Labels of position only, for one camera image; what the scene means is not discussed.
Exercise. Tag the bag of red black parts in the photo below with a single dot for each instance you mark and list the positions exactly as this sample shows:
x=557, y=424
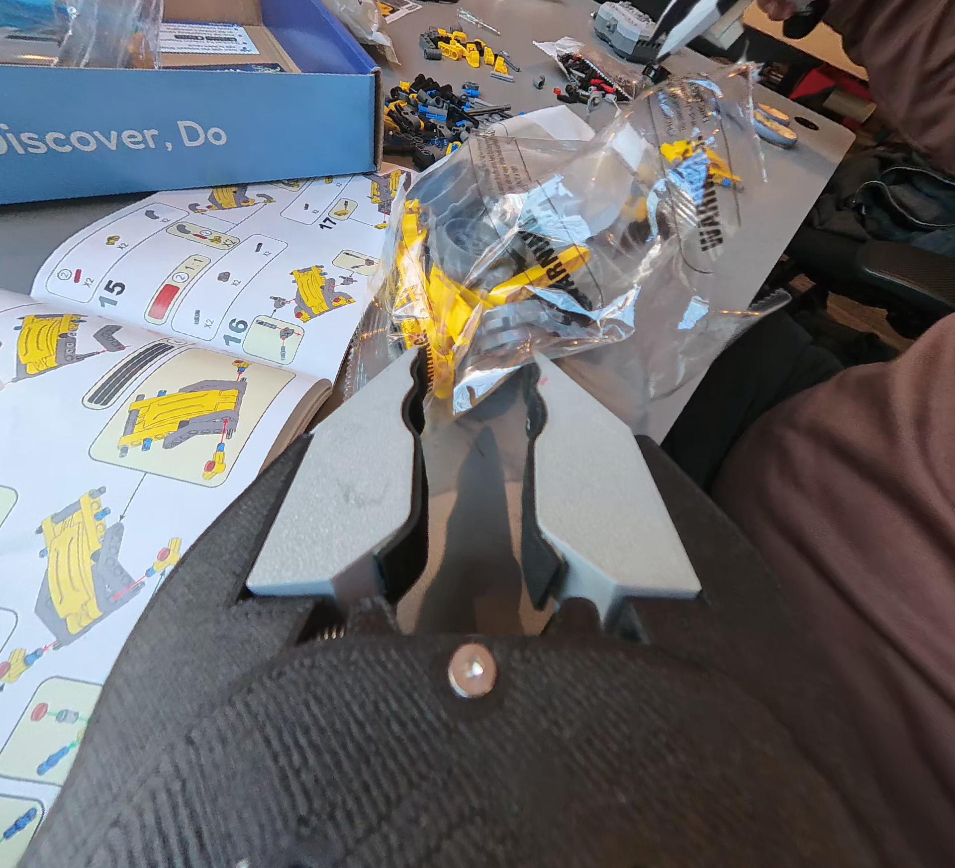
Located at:
x=590, y=70

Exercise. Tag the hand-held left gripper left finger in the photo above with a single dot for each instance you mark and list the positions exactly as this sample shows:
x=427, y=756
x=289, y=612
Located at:
x=336, y=503

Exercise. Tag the pile of small bricks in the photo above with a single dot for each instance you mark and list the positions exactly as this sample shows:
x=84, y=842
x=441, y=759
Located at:
x=433, y=115

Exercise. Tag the cluster of yellow bricks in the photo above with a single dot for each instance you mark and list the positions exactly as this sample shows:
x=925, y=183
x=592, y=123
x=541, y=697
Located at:
x=466, y=50

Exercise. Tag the grey battery box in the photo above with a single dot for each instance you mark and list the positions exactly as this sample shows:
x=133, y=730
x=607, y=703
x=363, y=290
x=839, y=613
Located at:
x=627, y=30

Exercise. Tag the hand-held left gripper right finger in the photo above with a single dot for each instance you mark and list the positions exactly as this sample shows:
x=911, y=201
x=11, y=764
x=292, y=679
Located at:
x=612, y=503

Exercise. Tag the building instruction booklet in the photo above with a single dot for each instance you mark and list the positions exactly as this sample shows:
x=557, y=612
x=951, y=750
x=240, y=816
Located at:
x=149, y=361

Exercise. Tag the clear bag of wheel parts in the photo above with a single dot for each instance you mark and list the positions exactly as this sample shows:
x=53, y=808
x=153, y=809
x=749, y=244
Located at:
x=597, y=227

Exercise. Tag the blue cardboard box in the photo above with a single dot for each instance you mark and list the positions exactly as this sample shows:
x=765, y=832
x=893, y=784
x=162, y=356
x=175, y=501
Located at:
x=179, y=137

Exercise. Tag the black backpack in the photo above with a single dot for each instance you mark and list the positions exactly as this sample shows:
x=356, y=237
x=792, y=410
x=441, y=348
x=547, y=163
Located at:
x=903, y=204

